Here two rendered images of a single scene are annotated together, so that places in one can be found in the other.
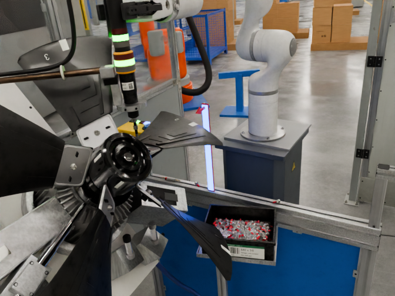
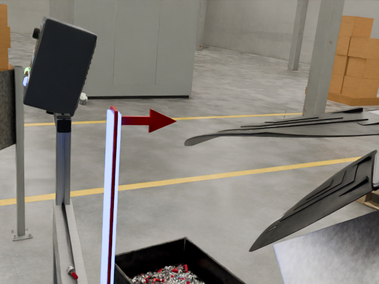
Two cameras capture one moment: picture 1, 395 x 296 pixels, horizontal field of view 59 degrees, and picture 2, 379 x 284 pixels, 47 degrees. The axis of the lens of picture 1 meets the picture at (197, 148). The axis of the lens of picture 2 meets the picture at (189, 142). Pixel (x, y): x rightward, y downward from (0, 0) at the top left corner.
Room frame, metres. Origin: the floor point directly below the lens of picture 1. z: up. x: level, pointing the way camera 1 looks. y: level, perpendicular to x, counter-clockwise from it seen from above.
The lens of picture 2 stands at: (1.35, 0.27, 1.28)
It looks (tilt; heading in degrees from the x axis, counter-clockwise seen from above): 16 degrees down; 219
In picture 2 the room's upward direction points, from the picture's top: 5 degrees clockwise
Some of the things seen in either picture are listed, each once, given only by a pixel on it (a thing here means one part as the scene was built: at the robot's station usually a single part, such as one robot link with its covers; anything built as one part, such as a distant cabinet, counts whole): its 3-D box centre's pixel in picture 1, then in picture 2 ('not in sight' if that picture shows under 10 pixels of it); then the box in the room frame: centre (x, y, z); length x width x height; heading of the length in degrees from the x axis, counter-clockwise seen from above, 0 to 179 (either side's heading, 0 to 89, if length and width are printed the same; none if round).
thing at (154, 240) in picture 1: (153, 232); not in sight; (0.74, 0.13, 0.96); 0.02 x 0.02 x 0.06
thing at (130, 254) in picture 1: (128, 246); not in sight; (0.67, 0.19, 0.99); 0.02 x 0.02 x 0.06
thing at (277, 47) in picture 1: (271, 61); not in sight; (1.35, -0.31, 1.25); 0.19 x 0.12 x 0.24; 51
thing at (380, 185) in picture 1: (378, 197); (63, 160); (0.82, -0.50, 0.96); 0.03 x 0.03 x 0.20; 59
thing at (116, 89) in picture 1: (124, 86); not in sight; (0.78, 0.15, 1.35); 0.09 x 0.07 x 0.10; 94
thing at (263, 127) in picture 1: (263, 112); not in sight; (1.37, -0.28, 1.03); 0.19 x 0.19 x 0.18
